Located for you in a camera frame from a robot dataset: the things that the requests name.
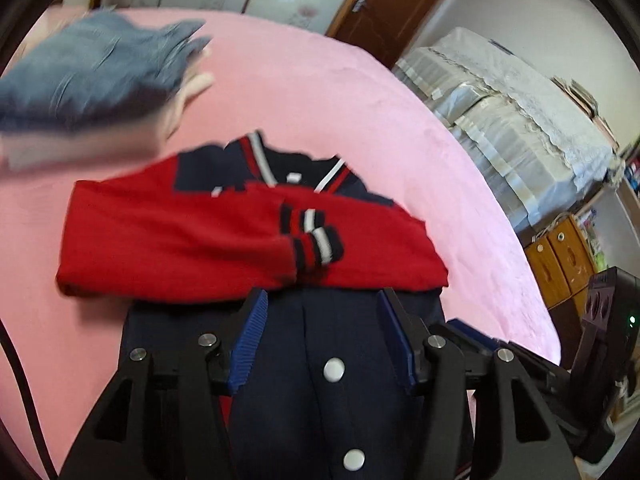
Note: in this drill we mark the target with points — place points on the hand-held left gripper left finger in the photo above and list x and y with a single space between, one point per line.
250 340

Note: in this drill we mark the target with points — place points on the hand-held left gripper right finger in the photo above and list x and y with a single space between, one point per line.
395 340

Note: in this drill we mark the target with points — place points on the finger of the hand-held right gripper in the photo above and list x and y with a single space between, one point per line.
472 334

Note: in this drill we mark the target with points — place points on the red and navy jacket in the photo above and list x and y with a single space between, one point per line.
175 230

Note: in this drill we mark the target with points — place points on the brown wooden cabinet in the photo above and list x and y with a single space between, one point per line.
555 260

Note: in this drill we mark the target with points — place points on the white lace covered furniture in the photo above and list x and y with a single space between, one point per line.
500 125

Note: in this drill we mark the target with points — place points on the pink bed sheet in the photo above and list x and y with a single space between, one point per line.
350 120

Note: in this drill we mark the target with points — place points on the pile of books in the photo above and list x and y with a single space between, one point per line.
582 97

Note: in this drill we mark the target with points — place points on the blue denim jeans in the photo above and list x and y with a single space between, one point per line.
90 70

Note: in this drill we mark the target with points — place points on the brown wooden door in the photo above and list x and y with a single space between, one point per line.
390 5

